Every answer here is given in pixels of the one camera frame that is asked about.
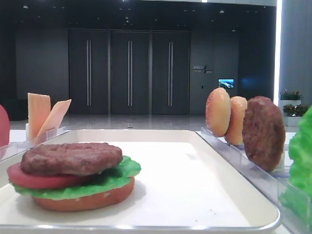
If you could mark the brown meat patty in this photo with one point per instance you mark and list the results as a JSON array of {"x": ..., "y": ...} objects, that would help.
[
  {"x": 80, "y": 159},
  {"x": 263, "y": 133}
]

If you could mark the bun slice under lettuce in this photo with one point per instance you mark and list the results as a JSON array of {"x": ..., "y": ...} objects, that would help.
[{"x": 91, "y": 202}]

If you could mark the lettuce leaf on tray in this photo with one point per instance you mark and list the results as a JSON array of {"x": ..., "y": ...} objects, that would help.
[{"x": 109, "y": 179}]

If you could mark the right orange cheese slice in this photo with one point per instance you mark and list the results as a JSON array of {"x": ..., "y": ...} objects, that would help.
[{"x": 55, "y": 117}]

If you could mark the orange cheese slice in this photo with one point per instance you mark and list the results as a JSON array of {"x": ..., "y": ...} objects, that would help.
[
  {"x": 55, "y": 117},
  {"x": 39, "y": 107}
]

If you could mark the left orange cheese slice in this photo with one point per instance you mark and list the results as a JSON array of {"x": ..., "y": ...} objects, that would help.
[{"x": 39, "y": 107}]

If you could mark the tomato slice on tray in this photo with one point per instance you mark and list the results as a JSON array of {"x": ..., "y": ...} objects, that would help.
[{"x": 52, "y": 178}]

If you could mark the standing red tomato slice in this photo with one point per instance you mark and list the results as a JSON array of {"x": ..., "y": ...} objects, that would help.
[{"x": 4, "y": 127}]

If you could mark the standing green lettuce leaf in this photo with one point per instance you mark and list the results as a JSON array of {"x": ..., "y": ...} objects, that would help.
[{"x": 298, "y": 165}]

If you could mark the bun top half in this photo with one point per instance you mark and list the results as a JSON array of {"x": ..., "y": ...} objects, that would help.
[{"x": 218, "y": 111}]

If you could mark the bun half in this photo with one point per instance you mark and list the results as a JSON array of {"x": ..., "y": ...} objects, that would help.
[
  {"x": 218, "y": 111},
  {"x": 234, "y": 133}
]

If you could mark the dark triple door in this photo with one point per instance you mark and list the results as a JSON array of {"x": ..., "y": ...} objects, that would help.
[{"x": 129, "y": 72}]

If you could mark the white metal tray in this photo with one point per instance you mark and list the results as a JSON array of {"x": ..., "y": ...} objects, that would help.
[{"x": 185, "y": 187}]

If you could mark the bun bottom half right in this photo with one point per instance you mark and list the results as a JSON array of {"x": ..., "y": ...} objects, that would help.
[{"x": 234, "y": 133}]

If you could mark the potted flower planter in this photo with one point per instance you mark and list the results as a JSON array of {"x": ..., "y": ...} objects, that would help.
[{"x": 292, "y": 108}]

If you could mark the small wall screen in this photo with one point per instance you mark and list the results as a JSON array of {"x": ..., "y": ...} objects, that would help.
[{"x": 226, "y": 83}]

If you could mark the clear right long rail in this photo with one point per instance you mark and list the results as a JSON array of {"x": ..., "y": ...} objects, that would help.
[{"x": 272, "y": 185}]

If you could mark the clear long rail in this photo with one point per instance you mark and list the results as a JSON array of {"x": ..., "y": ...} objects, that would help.
[
  {"x": 272, "y": 185},
  {"x": 17, "y": 147}
]

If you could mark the clear left long rail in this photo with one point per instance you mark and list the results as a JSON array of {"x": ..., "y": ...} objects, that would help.
[{"x": 17, "y": 147}]

